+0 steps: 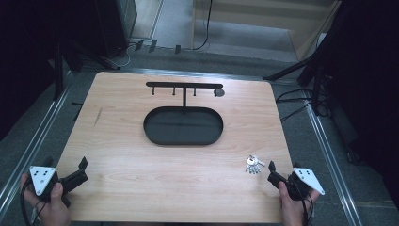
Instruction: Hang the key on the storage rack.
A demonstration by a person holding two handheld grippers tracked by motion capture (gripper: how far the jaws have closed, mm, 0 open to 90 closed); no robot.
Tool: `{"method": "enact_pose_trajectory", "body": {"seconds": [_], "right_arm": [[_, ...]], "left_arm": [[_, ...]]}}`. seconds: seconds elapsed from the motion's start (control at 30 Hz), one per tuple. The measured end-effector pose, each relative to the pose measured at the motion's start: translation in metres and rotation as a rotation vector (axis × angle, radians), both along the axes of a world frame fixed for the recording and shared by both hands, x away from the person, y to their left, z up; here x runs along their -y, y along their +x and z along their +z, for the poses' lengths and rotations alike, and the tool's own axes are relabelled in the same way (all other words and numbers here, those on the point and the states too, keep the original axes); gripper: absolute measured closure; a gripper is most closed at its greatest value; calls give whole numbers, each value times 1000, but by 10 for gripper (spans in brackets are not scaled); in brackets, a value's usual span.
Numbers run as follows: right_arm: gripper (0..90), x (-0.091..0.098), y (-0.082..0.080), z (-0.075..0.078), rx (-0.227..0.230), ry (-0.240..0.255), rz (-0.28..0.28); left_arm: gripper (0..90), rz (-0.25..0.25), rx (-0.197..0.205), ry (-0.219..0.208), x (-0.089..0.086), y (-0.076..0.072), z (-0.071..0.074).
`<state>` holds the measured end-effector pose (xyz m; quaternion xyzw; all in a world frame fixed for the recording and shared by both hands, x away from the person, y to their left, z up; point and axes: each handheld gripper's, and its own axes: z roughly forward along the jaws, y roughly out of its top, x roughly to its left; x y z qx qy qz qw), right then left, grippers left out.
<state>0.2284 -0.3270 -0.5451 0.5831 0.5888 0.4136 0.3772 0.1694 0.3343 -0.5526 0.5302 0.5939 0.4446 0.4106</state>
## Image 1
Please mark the person's right hand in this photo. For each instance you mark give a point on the person's right hand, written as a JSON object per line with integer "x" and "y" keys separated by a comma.
{"x": 291, "y": 212}

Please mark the aluminium floor rail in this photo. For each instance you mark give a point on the aluminium floor rail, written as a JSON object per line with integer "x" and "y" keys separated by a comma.
{"x": 34, "y": 147}
{"x": 332, "y": 160}

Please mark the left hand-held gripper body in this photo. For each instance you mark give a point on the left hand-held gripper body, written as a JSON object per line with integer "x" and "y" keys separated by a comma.
{"x": 42, "y": 179}

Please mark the person's left hand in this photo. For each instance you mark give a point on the person's left hand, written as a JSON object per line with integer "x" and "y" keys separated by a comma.
{"x": 51, "y": 210}

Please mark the black cabinet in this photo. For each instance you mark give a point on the black cabinet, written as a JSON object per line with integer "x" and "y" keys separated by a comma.
{"x": 116, "y": 25}

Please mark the black key rack with tray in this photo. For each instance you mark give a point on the black key rack with tray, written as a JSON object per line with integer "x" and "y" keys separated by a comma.
{"x": 183, "y": 125}

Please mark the black metal stand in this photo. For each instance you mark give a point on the black metal stand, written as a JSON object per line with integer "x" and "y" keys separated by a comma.
{"x": 58, "y": 72}

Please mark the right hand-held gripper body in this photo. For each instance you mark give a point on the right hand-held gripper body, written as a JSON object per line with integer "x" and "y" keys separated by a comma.
{"x": 302, "y": 180}

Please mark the silver bunch of keys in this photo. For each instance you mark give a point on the silver bunch of keys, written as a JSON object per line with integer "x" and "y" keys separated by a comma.
{"x": 254, "y": 164}

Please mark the black tripod stand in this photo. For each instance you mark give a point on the black tripod stand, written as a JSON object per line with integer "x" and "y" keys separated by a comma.
{"x": 301, "y": 67}

